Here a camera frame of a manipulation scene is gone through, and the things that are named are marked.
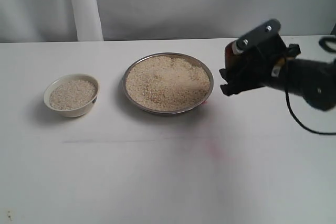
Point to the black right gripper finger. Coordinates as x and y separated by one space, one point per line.
232 88
229 75

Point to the uncooked white rice grains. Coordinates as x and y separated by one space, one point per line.
72 94

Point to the white backdrop curtain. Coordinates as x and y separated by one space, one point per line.
98 20

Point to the brown wooden cup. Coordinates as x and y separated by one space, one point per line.
231 55

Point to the round steel plate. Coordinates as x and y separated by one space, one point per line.
168 112

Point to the rice heap on plate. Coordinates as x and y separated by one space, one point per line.
168 82

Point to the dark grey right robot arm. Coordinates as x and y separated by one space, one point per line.
314 81

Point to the small cream ceramic bowl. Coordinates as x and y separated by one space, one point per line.
75 112

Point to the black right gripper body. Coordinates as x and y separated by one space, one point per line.
262 65

